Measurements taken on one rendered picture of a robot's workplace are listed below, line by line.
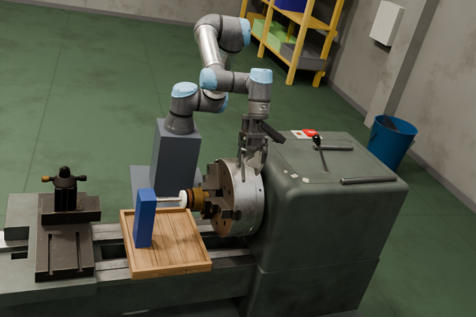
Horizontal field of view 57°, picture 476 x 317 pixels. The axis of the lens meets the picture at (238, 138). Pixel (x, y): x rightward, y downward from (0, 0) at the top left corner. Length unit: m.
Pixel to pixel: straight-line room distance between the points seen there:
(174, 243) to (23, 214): 0.58
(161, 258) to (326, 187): 0.68
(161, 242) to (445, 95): 4.07
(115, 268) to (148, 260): 0.12
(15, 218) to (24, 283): 0.33
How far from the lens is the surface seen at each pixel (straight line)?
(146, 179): 2.42
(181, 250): 1.80
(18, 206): 1.92
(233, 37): 1.86
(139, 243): 1.77
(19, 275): 1.64
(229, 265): 1.81
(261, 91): 1.45
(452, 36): 5.39
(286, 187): 1.64
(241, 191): 1.65
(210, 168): 1.76
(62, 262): 1.61
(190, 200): 1.70
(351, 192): 1.76
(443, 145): 5.28
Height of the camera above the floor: 2.08
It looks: 26 degrees down
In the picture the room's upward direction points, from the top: 13 degrees clockwise
